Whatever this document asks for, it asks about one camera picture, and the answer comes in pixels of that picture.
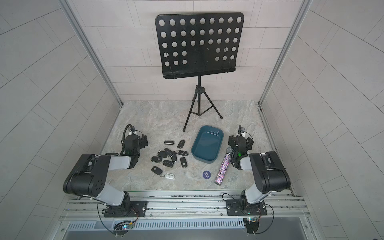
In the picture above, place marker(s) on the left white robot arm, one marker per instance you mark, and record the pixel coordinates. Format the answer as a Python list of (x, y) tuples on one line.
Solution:
[(89, 175)]

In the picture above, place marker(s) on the teal plastic storage box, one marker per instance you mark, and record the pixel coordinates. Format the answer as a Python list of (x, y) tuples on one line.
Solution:
[(207, 144)]

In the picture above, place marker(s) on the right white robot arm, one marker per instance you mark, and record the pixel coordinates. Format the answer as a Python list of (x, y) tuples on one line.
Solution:
[(268, 171)]

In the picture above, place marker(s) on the left circuit board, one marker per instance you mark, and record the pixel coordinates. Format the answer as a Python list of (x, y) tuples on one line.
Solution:
[(120, 229)]

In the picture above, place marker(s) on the black car key cluster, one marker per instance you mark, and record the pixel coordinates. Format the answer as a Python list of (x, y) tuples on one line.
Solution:
[(162, 154), (174, 157), (168, 152)]

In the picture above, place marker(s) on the right circuit board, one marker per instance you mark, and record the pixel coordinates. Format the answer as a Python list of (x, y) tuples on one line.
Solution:
[(252, 225)]

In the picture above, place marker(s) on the black chrome car key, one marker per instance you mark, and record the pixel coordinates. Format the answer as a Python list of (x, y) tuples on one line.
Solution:
[(182, 153)]

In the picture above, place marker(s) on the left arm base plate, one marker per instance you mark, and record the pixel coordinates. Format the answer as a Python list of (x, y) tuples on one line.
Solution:
[(131, 209)]

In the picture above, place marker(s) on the black car key front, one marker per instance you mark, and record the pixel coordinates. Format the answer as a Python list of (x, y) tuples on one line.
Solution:
[(157, 170)]

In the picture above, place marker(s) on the white remote key fob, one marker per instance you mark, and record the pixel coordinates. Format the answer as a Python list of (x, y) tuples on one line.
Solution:
[(168, 176)]

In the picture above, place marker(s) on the circuit board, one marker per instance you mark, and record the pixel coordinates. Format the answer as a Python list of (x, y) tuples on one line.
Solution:
[(120, 229), (252, 225)]

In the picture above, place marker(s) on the aluminium mounting rail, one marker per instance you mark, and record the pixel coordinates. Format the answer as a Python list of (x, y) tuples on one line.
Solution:
[(188, 205)]

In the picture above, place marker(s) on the black perforated music stand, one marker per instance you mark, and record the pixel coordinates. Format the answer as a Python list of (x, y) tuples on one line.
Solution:
[(196, 45)]

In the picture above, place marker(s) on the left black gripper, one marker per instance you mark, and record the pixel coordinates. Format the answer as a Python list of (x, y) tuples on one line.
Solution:
[(143, 141)]

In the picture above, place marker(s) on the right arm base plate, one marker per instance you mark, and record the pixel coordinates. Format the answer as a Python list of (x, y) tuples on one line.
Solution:
[(243, 208)]

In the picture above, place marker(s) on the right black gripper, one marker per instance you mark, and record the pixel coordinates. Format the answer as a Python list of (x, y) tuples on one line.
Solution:
[(240, 141)]

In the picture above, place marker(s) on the purple glitter tube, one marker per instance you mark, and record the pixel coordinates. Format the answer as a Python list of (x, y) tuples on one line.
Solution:
[(224, 166)]

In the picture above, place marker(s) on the round purple lid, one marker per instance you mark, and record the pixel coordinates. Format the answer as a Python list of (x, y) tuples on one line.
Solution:
[(206, 175)]

